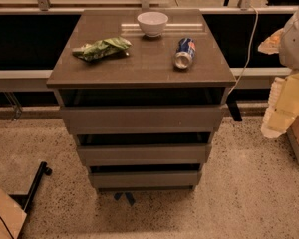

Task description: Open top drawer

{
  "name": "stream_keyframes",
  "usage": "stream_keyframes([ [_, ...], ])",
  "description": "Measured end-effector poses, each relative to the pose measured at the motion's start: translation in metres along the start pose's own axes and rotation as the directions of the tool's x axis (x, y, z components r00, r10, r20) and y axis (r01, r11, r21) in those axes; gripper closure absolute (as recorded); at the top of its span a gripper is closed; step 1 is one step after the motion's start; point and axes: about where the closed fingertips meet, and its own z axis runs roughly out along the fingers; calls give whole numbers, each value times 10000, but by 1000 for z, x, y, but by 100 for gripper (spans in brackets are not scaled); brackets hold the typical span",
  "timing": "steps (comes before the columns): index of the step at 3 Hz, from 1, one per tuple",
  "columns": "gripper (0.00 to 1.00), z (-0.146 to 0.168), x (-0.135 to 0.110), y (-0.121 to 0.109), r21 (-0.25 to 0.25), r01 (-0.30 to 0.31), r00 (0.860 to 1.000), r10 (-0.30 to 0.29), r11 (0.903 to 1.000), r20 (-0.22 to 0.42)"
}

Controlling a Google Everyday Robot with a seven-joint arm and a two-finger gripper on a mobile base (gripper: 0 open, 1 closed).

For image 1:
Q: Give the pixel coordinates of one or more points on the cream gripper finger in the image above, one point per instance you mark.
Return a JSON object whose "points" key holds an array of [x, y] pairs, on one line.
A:
{"points": [[271, 45], [283, 106]]}

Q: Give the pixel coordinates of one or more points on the grey top drawer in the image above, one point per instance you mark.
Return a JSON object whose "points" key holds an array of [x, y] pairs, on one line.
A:
{"points": [[141, 120]]}

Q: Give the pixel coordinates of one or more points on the grey drawer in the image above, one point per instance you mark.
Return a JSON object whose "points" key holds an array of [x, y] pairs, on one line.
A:
{"points": [[141, 120], [145, 179], [144, 154]]}

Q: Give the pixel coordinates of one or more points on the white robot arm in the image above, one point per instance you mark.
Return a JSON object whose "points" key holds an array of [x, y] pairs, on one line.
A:
{"points": [[289, 47]]}

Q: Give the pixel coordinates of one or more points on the grey drawer cabinet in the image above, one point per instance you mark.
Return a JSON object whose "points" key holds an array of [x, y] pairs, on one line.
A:
{"points": [[142, 76]]}

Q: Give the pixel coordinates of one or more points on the grey middle drawer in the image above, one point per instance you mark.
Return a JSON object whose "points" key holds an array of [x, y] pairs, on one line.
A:
{"points": [[144, 154]]}

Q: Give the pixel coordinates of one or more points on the grey bottom drawer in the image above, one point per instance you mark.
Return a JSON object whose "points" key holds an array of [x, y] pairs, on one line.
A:
{"points": [[145, 179]]}

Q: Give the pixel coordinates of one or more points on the blue soda can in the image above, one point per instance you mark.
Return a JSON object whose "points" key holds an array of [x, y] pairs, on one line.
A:
{"points": [[185, 53]]}

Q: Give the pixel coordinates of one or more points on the white bowl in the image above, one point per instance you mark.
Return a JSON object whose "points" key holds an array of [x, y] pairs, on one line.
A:
{"points": [[152, 23]]}

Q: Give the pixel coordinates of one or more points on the green chip bag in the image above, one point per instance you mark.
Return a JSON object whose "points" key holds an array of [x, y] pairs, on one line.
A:
{"points": [[101, 48]]}

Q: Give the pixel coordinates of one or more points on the black wheeled stand leg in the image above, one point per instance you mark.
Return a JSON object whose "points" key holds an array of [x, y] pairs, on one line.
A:
{"points": [[25, 200]]}

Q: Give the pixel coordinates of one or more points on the brown cardboard box left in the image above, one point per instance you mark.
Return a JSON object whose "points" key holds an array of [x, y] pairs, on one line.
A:
{"points": [[12, 217]]}

